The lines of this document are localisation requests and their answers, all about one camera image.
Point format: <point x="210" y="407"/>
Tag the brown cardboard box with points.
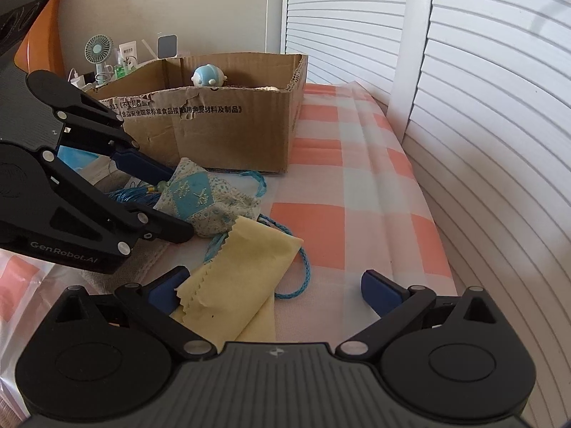
<point x="247" y="124"/>

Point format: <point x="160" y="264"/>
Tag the white louvered closet doors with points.
<point x="478" y="94"/>

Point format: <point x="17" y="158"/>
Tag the white phone stand mirror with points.
<point x="167" y="46"/>

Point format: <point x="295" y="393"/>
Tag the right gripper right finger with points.
<point x="400" y="310"/>

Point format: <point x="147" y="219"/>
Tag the blue plush doll keychain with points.
<point x="208" y="76"/>

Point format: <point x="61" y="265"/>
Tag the grey stuffed sachet pillow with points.
<point x="144" y="255"/>

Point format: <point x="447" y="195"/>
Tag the green desk fan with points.
<point x="96" y="52"/>

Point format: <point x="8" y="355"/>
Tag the green bottle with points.
<point x="121" y="68"/>

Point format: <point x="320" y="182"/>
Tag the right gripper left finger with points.
<point x="151" y="306"/>

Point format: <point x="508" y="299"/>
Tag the pink checkered tablecloth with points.
<point x="349" y="193"/>

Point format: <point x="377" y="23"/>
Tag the floral patchwork sachet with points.
<point x="207" y="201"/>

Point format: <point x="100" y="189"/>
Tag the white tube bottle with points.
<point x="128" y="53"/>

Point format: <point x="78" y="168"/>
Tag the wooden bed headboard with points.
<point x="41" y="48"/>

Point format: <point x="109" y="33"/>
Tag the yellow cleaning cloth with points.
<point x="232" y="297"/>

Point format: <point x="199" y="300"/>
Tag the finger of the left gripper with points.
<point x="136" y="164"/>
<point x="157" y="225"/>

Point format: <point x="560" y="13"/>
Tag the blue surgical face mask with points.
<point x="92" y="167"/>

